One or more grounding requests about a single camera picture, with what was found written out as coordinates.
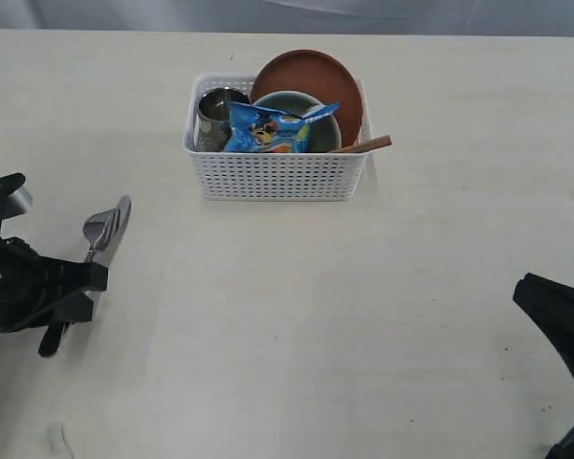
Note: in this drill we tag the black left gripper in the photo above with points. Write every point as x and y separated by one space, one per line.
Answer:
33 288

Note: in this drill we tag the stainless steel knife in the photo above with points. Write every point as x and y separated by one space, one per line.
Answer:
106 256

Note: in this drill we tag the stainless steel fork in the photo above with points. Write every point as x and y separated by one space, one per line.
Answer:
97 230

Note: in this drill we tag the stainless steel cup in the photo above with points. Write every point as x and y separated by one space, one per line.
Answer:
212 128

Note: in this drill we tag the brown round plate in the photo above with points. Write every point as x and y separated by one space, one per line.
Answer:
318 75

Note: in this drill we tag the white perforated plastic basket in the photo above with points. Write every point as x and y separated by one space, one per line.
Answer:
226 176

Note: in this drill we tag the blue snack bag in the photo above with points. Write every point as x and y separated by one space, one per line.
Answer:
259 129

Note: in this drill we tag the brown wooden chopsticks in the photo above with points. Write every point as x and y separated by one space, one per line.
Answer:
366 146

